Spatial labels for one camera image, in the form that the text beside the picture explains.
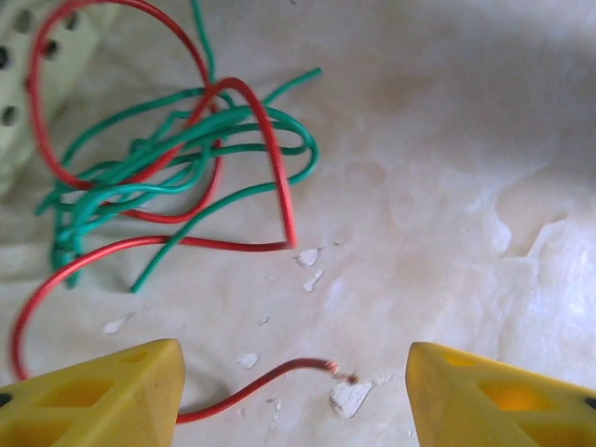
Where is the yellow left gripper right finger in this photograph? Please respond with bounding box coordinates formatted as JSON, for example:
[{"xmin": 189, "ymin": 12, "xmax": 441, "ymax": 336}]
[{"xmin": 408, "ymin": 341, "xmax": 596, "ymax": 447}]

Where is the pale yellow perforated basket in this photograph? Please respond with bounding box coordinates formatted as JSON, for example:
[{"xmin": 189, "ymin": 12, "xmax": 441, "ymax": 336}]
[{"xmin": 0, "ymin": 0, "xmax": 120, "ymax": 199}]

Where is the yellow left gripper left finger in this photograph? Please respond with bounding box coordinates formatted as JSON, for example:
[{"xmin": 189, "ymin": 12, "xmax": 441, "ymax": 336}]
[{"xmin": 0, "ymin": 338, "xmax": 186, "ymax": 447}]

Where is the thin red cable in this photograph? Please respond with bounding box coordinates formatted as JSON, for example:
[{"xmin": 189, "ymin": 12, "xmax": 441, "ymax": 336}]
[{"xmin": 9, "ymin": 0, "xmax": 360, "ymax": 425}]

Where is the thin green cable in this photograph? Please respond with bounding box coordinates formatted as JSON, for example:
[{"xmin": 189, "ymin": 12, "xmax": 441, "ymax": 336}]
[{"xmin": 35, "ymin": 0, "xmax": 323, "ymax": 294}]

